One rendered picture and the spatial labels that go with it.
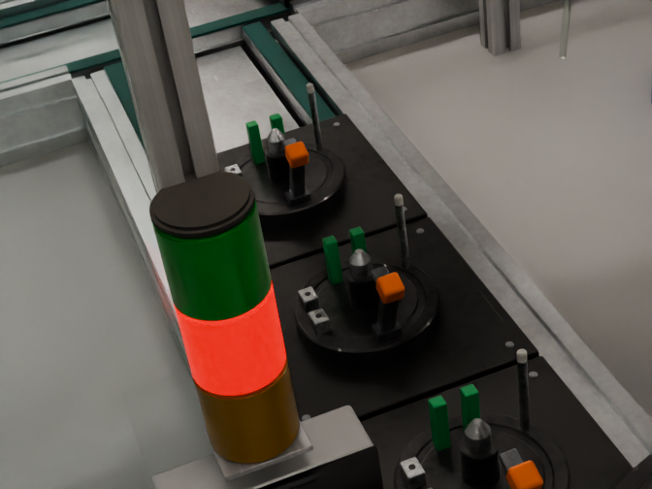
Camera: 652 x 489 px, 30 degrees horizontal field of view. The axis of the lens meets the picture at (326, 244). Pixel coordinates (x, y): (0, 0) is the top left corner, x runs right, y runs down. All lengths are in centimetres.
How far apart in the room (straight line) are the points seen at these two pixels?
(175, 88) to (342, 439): 23
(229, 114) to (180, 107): 106
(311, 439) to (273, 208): 64
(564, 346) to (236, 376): 58
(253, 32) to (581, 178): 53
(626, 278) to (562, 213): 14
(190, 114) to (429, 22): 131
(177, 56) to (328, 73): 106
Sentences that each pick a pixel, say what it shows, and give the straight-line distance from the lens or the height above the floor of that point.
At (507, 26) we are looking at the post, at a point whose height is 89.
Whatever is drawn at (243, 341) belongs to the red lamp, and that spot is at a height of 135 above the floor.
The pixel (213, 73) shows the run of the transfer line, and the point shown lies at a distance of 174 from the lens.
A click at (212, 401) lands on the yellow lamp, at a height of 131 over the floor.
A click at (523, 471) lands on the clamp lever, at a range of 89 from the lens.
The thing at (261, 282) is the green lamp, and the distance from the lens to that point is 59.
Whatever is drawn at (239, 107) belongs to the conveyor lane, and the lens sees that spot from 164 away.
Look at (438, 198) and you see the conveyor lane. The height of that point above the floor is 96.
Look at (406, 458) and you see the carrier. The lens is 101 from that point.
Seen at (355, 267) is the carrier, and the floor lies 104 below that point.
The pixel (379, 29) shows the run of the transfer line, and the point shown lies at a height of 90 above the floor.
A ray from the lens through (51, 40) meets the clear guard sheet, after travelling 55.
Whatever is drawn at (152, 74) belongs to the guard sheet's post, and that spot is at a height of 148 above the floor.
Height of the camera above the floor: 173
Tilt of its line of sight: 37 degrees down
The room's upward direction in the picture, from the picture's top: 9 degrees counter-clockwise
